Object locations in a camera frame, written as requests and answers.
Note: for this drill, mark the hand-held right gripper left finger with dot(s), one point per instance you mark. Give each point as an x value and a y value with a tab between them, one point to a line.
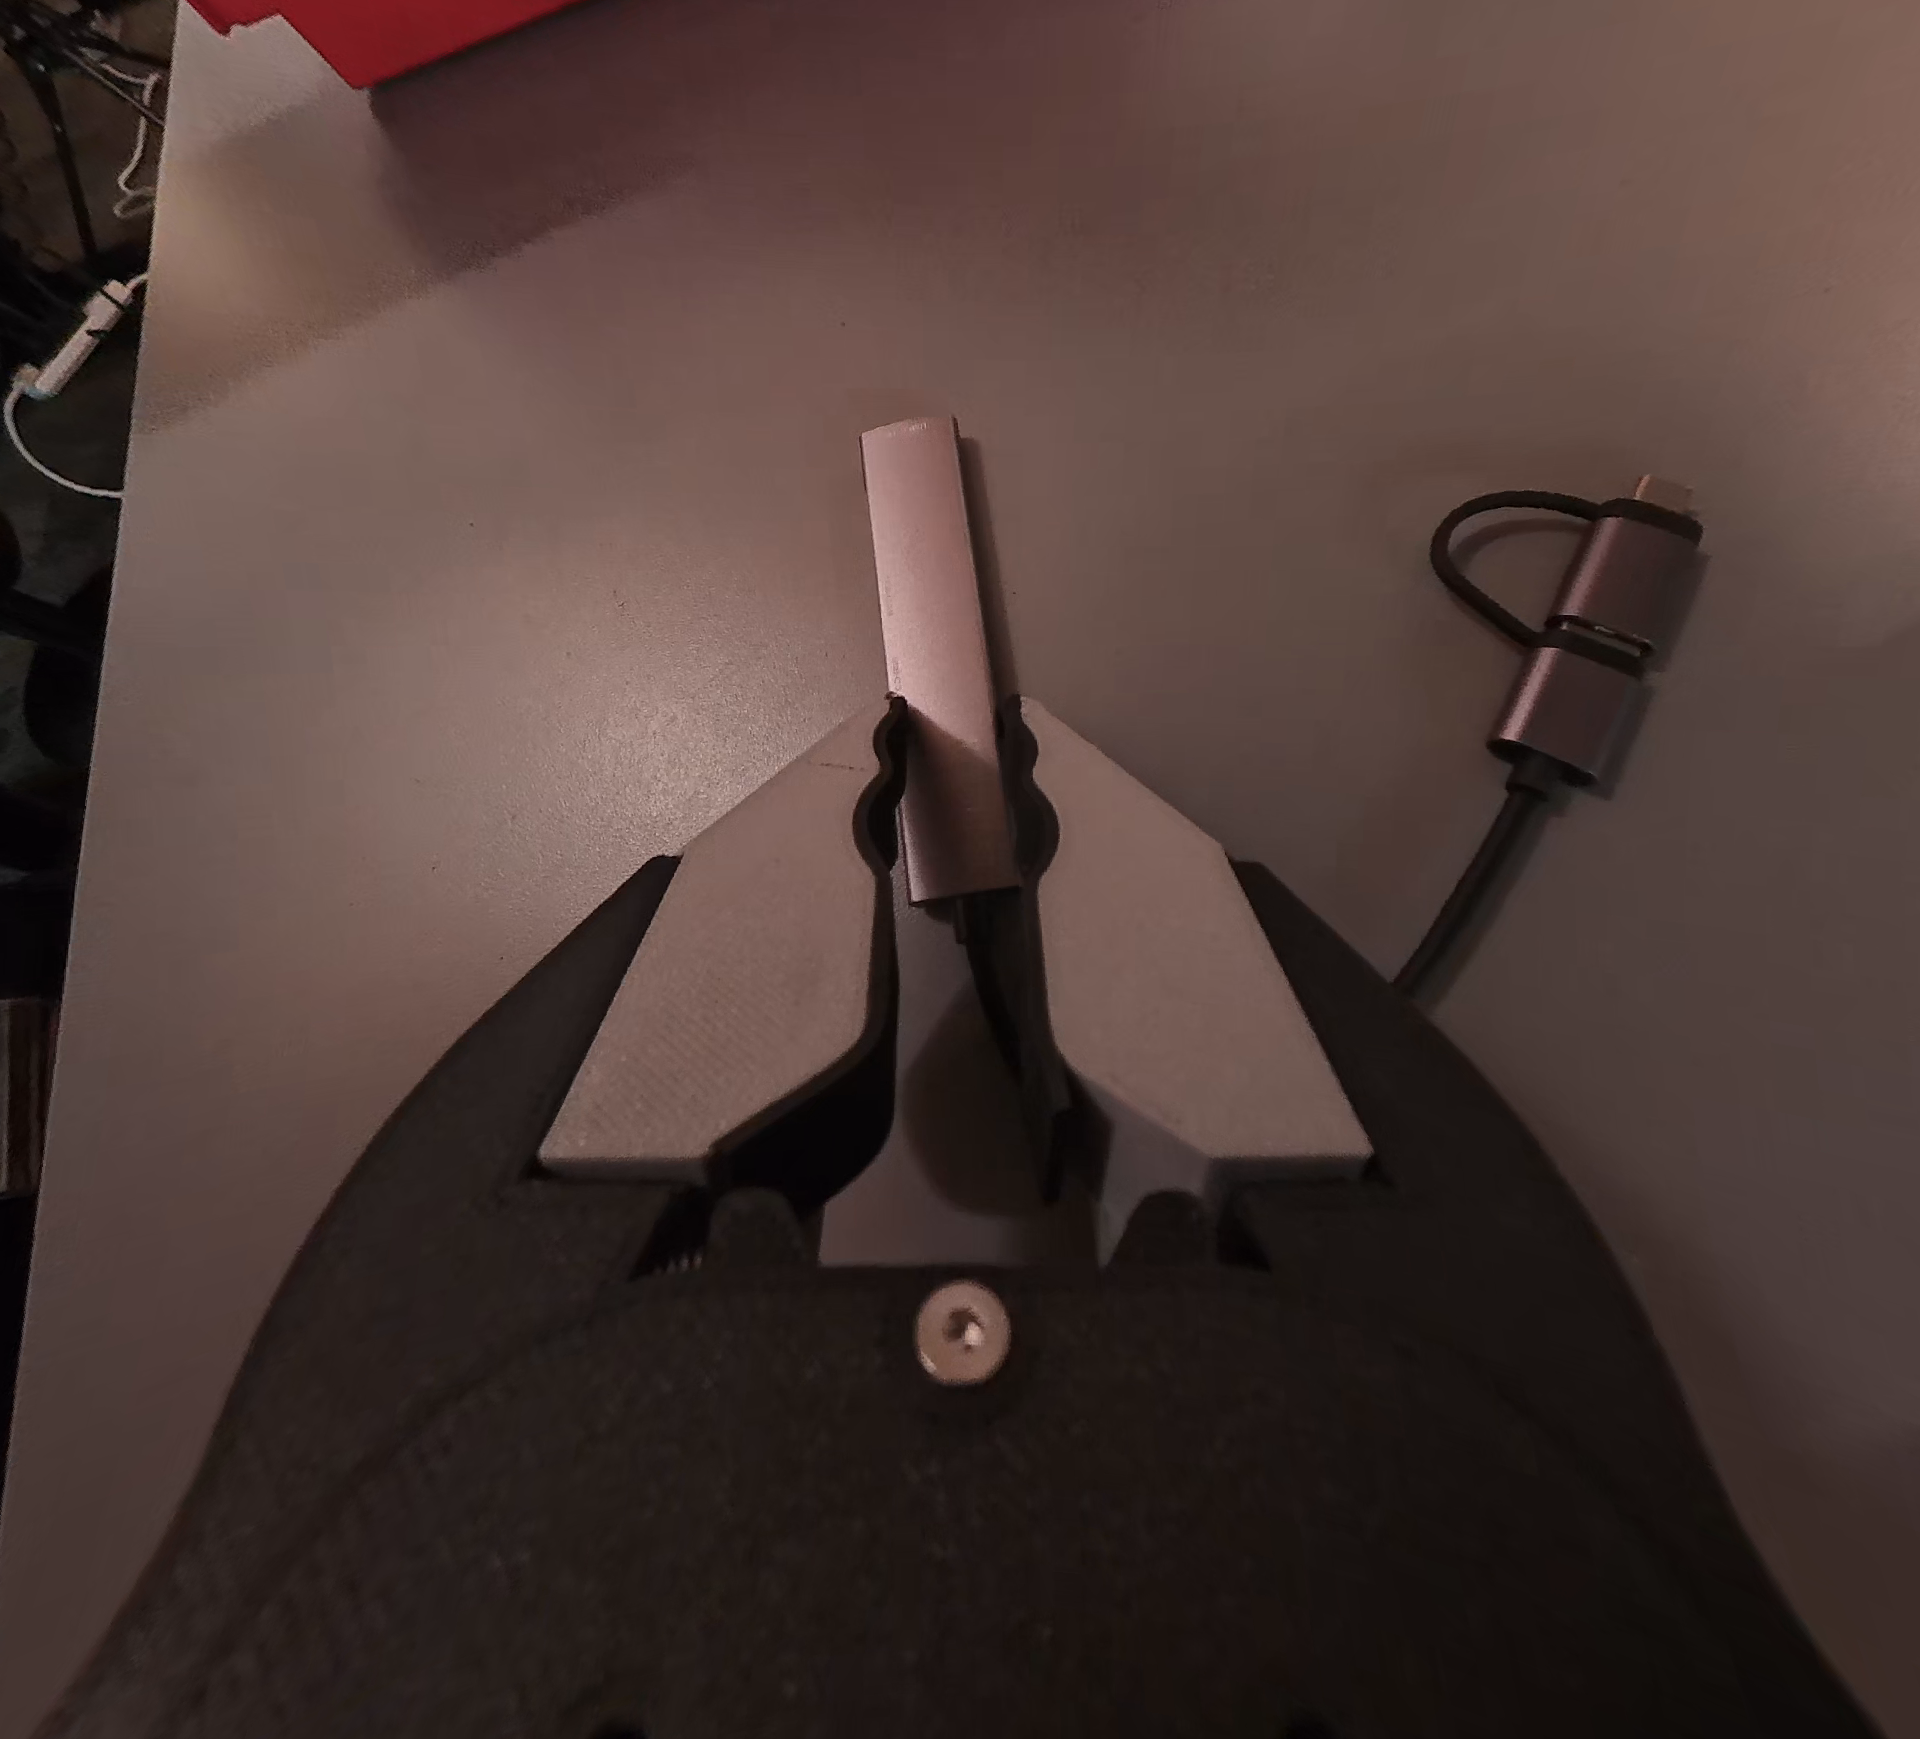
707	1005

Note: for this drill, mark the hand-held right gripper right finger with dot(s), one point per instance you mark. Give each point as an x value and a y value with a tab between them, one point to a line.
1202	1005

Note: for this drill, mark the grey usb hub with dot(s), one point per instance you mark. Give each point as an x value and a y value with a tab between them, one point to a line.
930	600

